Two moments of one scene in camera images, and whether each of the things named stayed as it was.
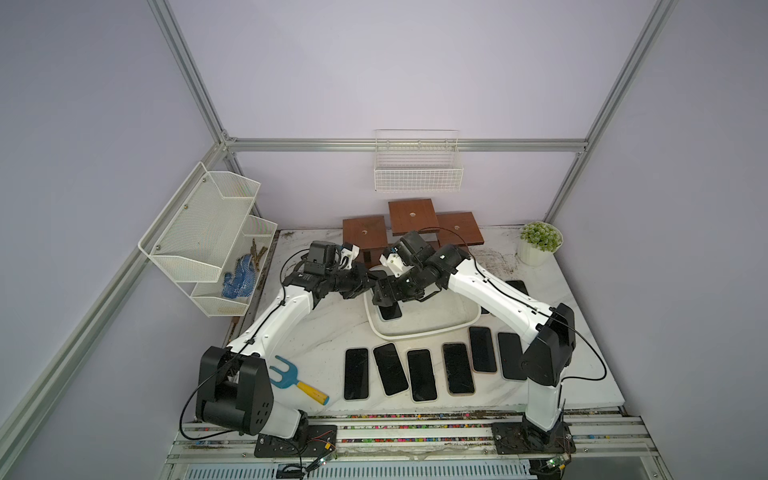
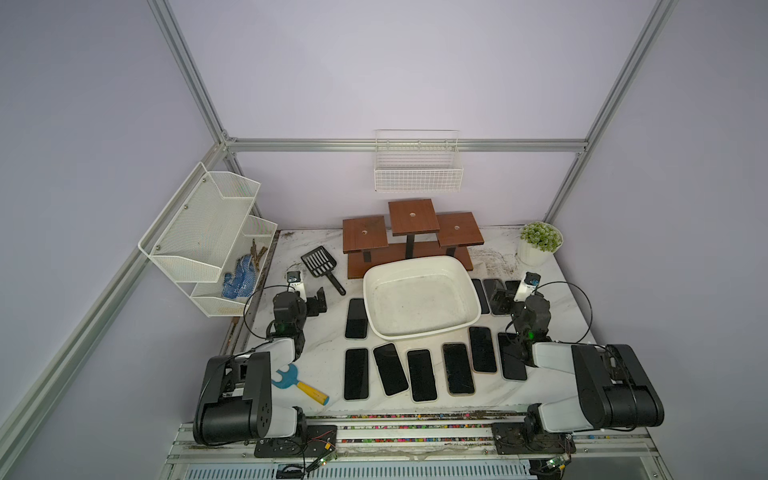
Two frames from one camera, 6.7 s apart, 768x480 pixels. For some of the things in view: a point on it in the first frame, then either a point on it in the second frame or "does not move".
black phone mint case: (356, 373) does not move
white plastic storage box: (441, 313) does not move
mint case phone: (511, 355) does not move
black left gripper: (361, 283) -> (310, 302)
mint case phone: (389, 312) -> (357, 319)
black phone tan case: (457, 369) does not move
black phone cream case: (391, 369) does not move
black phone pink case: (482, 350) does not move
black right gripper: (383, 287) -> (503, 307)
